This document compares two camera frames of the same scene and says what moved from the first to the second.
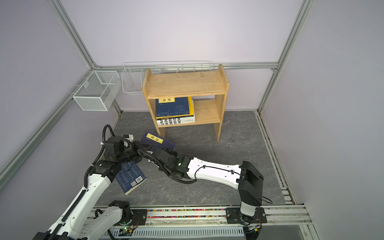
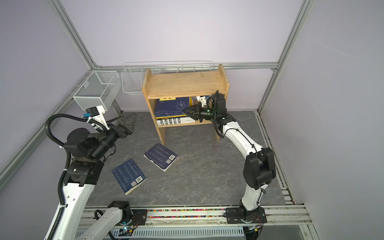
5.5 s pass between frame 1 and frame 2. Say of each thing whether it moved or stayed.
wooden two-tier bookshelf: stayed
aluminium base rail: stayed
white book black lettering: stayed
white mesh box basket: stayed
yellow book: moved
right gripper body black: moved
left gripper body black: moved
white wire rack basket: stayed
